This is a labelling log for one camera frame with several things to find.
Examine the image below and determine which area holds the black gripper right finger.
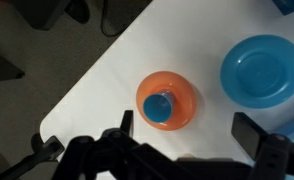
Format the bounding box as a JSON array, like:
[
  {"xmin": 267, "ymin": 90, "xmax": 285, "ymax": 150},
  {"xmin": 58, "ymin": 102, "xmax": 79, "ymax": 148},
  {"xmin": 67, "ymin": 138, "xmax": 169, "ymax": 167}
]
[{"xmin": 231, "ymin": 112, "xmax": 294, "ymax": 180}]

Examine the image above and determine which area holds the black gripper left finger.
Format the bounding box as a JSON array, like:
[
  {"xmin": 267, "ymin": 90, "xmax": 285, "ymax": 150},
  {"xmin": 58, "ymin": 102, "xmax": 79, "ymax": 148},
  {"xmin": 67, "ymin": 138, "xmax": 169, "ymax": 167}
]
[{"xmin": 53, "ymin": 109, "xmax": 188, "ymax": 180}]

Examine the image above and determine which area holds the blue plastic cup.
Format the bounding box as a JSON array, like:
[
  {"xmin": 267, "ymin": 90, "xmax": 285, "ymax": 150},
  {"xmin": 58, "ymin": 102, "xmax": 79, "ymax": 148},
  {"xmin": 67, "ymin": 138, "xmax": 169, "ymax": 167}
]
[{"xmin": 142, "ymin": 88, "xmax": 175, "ymax": 124}]

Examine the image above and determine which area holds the blue plastic plate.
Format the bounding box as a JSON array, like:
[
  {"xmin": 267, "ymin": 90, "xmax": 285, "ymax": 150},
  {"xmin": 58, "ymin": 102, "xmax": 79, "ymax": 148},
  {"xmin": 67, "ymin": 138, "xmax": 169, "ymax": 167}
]
[{"xmin": 219, "ymin": 34, "xmax": 294, "ymax": 110}]

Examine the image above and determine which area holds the orange plastic plate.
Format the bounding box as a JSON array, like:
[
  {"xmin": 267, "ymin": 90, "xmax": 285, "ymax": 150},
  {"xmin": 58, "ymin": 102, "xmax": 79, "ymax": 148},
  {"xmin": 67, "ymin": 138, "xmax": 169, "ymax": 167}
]
[{"xmin": 135, "ymin": 70, "xmax": 198, "ymax": 132}]

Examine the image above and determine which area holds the black clamp bar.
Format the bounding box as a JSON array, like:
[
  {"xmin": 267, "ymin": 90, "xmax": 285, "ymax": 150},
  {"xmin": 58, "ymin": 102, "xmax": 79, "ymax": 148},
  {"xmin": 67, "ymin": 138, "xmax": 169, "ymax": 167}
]
[{"xmin": 0, "ymin": 133, "xmax": 66, "ymax": 180}]

